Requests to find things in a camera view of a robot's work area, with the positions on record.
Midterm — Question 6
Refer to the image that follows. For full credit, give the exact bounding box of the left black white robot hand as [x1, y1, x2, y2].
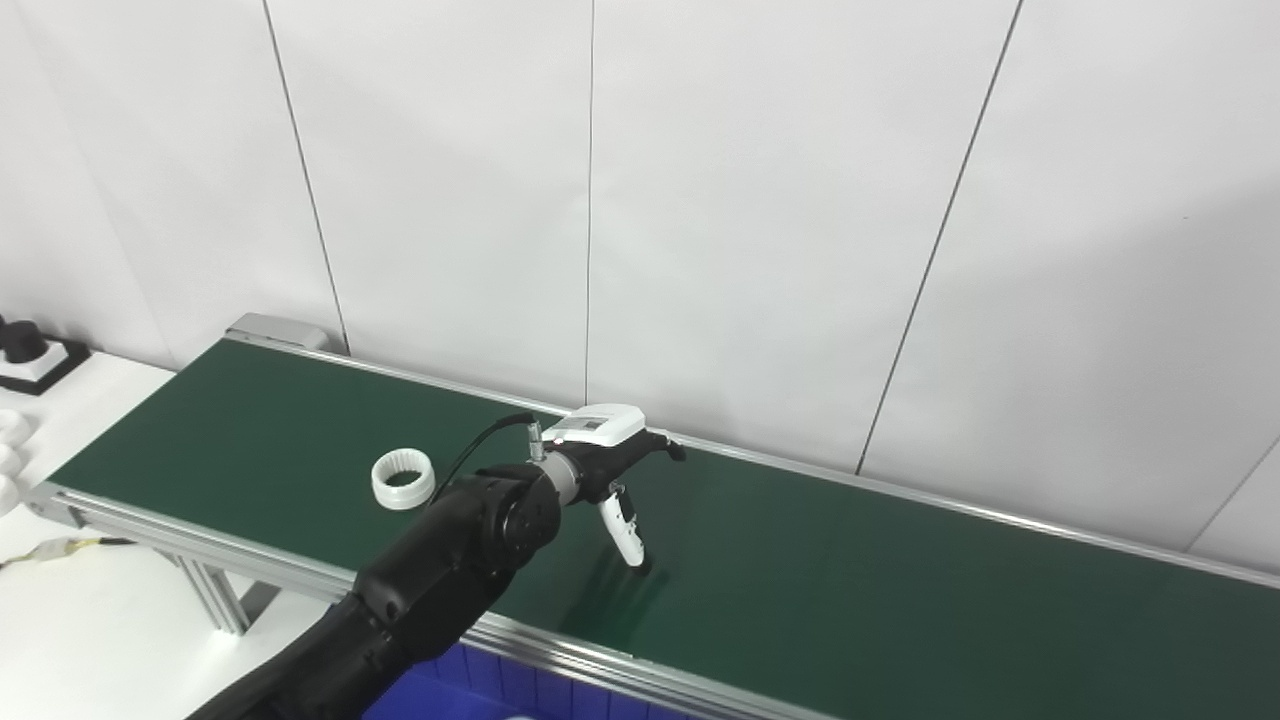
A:
[540, 403, 687, 577]

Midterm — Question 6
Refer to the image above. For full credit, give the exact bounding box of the white toothed ring part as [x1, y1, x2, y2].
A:
[371, 448, 437, 512]

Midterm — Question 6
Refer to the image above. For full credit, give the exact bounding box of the green conveyor belt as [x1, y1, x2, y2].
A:
[25, 312, 1280, 720]
[50, 338, 1280, 720]

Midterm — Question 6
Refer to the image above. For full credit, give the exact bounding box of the blue bin with white rings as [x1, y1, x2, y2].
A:
[365, 645, 691, 720]

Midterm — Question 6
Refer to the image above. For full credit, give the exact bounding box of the aluminium conveyor leg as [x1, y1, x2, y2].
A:
[160, 555, 251, 636]

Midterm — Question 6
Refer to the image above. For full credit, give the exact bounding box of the black part on stand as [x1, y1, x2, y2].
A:
[0, 315, 49, 367]

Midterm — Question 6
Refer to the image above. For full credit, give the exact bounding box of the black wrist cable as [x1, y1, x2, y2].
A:
[430, 412, 547, 501]

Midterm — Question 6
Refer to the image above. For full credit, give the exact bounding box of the yellow plug cable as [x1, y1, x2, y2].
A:
[0, 537, 136, 571]

